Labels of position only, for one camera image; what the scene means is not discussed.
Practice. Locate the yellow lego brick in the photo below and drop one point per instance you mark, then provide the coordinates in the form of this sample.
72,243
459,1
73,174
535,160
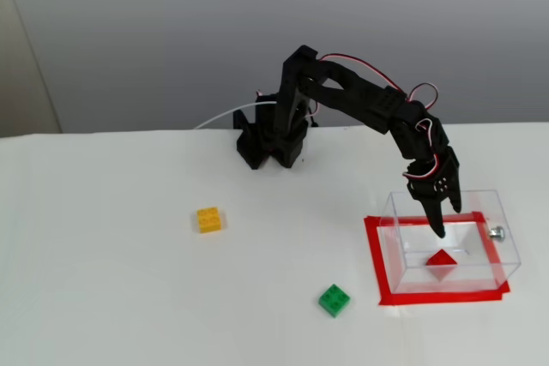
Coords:
209,220

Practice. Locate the metal box lock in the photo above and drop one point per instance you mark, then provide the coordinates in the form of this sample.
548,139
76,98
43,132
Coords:
496,233

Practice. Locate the transparent plastic box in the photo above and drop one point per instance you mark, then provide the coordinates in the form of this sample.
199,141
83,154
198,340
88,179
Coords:
506,229

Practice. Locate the red tape frame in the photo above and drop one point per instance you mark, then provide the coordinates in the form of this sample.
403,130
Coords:
442,298

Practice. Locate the green lego brick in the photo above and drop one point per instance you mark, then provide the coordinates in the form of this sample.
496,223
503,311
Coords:
334,301

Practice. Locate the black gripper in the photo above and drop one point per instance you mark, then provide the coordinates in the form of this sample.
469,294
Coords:
425,193

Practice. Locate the red lego brick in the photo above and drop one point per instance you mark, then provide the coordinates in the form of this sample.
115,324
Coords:
441,259

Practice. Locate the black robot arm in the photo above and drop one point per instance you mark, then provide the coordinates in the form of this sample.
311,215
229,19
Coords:
356,91

